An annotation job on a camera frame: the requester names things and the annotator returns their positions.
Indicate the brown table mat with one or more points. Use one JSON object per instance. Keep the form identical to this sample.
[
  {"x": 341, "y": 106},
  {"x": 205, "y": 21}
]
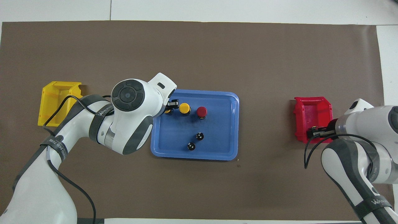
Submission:
[{"x": 217, "y": 56}]

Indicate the yellow plastic bin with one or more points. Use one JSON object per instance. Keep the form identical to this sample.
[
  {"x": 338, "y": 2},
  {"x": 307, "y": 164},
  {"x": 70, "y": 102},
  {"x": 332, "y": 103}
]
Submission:
[{"x": 49, "y": 102}]

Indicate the blue plastic tray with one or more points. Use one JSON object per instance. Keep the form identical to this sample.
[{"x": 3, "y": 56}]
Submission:
[{"x": 217, "y": 140}]

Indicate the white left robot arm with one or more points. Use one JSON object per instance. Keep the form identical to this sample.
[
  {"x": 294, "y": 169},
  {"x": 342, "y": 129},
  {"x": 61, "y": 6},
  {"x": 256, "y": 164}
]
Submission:
[{"x": 31, "y": 193}]

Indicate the red plastic bin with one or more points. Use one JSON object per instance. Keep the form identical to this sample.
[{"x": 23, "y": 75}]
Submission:
[{"x": 314, "y": 112}]

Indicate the red push button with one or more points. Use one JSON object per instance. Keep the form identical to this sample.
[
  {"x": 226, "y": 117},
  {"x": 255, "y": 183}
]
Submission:
[{"x": 201, "y": 110}]

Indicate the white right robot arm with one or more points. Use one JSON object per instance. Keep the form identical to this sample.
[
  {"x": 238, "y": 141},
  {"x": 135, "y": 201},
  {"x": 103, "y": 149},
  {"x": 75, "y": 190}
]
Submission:
[{"x": 342, "y": 168}]

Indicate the black cylindrical capacitor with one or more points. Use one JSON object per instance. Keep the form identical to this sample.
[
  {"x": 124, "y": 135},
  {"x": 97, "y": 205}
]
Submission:
[
  {"x": 191, "y": 146},
  {"x": 200, "y": 136}
]

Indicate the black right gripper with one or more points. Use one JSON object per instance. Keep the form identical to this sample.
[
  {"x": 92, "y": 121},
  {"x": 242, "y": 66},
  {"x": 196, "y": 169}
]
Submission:
[{"x": 332, "y": 126}]

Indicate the yellow push button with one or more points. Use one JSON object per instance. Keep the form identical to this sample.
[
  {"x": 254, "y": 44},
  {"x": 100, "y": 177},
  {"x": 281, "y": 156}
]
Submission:
[
  {"x": 168, "y": 111},
  {"x": 184, "y": 107}
]

